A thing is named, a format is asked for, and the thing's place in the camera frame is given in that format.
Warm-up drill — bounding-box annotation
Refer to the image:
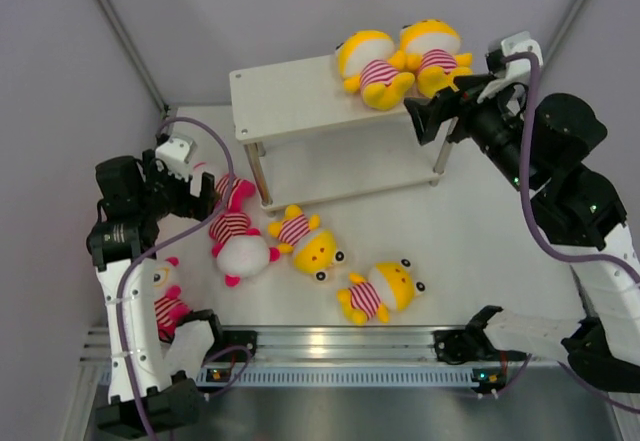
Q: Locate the pink plush face down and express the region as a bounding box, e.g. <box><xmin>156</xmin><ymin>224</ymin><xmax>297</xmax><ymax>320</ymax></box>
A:
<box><xmin>209</xmin><ymin>212</ymin><xmax>281</xmax><ymax>287</ymax></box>

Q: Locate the white two-tier shelf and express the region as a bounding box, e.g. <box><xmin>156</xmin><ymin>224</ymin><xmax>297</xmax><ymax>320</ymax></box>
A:
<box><xmin>229</xmin><ymin>56</ymin><xmax>452</xmax><ymax>212</ymax></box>

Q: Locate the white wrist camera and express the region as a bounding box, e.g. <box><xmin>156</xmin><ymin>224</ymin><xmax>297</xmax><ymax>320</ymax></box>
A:
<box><xmin>480</xmin><ymin>31</ymin><xmax>544</xmax><ymax>100</ymax></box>
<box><xmin>154</xmin><ymin>135</ymin><xmax>197</xmax><ymax>180</ymax></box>

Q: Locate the yellow frog plush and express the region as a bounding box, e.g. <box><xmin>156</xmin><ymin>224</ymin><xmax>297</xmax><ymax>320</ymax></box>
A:
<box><xmin>399</xmin><ymin>19</ymin><xmax>473</xmax><ymax>98</ymax></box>
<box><xmin>334</xmin><ymin>30</ymin><xmax>415</xmax><ymax>111</ymax></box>
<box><xmin>267</xmin><ymin>205</ymin><xmax>346</xmax><ymax>283</ymax></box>
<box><xmin>336</xmin><ymin>259</ymin><xmax>426</xmax><ymax>326</ymax></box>

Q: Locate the pink plush near shelf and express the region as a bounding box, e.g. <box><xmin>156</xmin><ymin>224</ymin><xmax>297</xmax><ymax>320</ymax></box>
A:
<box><xmin>193</xmin><ymin>162</ymin><xmax>256</xmax><ymax>212</ymax></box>

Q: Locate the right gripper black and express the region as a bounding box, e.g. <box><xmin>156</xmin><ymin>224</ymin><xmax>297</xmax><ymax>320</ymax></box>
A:
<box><xmin>401</xmin><ymin>72</ymin><xmax>533</xmax><ymax>192</ymax></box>

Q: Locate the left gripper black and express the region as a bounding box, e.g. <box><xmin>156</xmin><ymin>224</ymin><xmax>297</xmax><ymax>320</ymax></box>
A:
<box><xmin>136</xmin><ymin>150</ymin><xmax>219</xmax><ymax>223</ymax></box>

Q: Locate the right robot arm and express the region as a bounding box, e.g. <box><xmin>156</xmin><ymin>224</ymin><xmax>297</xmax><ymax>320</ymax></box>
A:
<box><xmin>404</xmin><ymin>76</ymin><xmax>639</xmax><ymax>393</ymax></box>

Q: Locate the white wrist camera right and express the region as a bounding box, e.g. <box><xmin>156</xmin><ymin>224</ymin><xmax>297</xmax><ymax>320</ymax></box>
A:
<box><xmin>480</xmin><ymin>31</ymin><xmax>544</xmax><ymax>100</ymax></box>

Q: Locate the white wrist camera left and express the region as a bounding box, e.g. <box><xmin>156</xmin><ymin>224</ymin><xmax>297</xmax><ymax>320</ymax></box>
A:
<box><xmin>154</xmin><ymin>135</ymin><xmax>197</xmax><ymax>180</ymax></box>

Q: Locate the pink plush with glasses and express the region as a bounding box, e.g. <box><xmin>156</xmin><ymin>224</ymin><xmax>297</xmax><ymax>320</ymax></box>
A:
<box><xmin>152</xmin><ymin>256</ymin><xmax>192</xmax><ymax>344</ymax></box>

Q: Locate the aluminium rail frame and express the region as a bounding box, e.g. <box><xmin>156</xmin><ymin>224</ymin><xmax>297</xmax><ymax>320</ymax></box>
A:
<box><xmin>79</xmin><ymin>324</ymin><xmax>571</xmax><ymax>365</ymax></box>

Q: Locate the perforated cable duct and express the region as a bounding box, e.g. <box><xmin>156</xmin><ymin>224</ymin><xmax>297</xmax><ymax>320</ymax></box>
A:
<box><xmin>195</xmin><ymin>365</ymin><xmax>506</xmax><ymax>390</ymax></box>

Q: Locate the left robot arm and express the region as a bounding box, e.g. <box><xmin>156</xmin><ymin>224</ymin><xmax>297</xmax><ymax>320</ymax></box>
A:
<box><xmin>86</xmin><ymin>143</ymin><xmax>226</xmax><ymax>440</ymax></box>

